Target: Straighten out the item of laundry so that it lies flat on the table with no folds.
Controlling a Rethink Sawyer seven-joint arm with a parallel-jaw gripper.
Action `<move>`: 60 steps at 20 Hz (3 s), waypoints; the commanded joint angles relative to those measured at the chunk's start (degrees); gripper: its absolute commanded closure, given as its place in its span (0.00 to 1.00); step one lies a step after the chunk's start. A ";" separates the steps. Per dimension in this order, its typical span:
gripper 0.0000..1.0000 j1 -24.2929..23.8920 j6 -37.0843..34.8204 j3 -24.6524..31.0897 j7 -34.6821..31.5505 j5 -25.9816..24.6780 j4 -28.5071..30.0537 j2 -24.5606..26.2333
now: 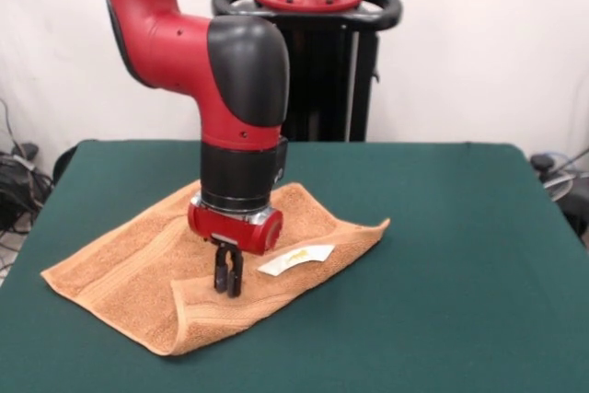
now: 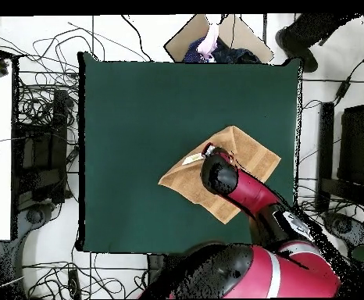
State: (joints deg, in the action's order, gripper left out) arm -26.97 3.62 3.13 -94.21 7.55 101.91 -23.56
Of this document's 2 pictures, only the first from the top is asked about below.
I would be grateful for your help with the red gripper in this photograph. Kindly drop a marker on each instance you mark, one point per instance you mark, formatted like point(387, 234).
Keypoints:
point(234, 229)

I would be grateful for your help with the tan terry towel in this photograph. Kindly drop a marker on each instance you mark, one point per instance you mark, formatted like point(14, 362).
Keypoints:
point(138, 273)

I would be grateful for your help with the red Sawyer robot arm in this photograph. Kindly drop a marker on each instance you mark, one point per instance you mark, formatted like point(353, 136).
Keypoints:
point(207, 66)

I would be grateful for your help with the dark green table cloth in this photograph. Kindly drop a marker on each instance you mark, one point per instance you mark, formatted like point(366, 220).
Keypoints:
point(414, 296)

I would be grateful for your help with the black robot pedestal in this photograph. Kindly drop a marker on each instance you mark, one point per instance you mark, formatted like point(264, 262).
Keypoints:
point(331, 66)

